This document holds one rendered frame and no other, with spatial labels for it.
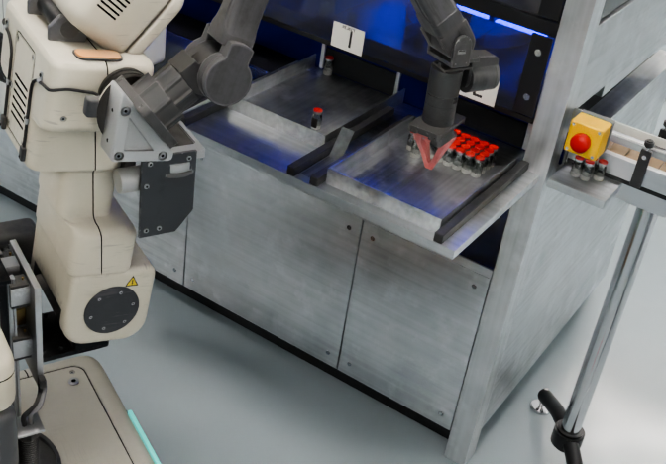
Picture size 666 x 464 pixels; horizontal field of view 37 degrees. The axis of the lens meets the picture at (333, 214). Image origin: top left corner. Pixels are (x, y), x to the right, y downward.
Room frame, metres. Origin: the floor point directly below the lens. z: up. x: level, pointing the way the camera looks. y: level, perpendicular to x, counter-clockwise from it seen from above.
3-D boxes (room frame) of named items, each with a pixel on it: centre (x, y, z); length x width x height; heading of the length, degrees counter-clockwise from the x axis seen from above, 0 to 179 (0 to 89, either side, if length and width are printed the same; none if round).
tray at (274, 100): (2.07, 0.07, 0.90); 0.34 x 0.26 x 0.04; 151
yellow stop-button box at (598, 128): (1.89, -0.50, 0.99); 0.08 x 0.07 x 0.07; 151
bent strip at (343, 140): (1.80, 0.03, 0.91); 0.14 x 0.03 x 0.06; 152
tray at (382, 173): (1.81, -0.17, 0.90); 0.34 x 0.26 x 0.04; 151
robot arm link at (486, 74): (1.65, -0.19, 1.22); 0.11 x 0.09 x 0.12; 122
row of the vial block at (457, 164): (1.88, -0.21, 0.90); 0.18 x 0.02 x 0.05; 61
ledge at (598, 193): (1.92, -0.53, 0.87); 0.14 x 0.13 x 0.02; 151
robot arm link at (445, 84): (1.62, -0.16, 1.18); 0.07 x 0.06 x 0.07; 122
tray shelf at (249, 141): (1.93, -0.04, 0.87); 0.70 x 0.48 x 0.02; 61
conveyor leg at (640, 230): (1.95, -0.69, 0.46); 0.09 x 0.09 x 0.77; 61
